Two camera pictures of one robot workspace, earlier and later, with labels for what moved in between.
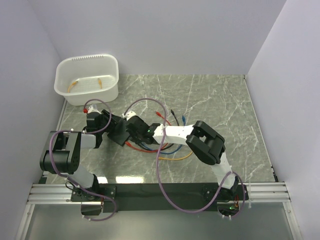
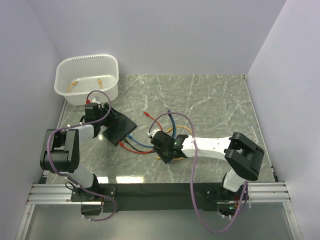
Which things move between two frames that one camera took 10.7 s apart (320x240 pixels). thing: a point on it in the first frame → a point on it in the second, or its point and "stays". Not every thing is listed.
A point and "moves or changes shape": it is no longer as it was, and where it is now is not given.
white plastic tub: x=80 y=78 stays
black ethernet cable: x=165 y=148 moves or changes shape
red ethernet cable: x=150 y=151 moves or changes shape
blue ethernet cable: x=171 y=152 moves or changes shape
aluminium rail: x=60 y=194 stays
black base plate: x=148 y=197 stays
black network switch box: x=119 y=133 stays
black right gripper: x=135 y=139 → x=165 y=159
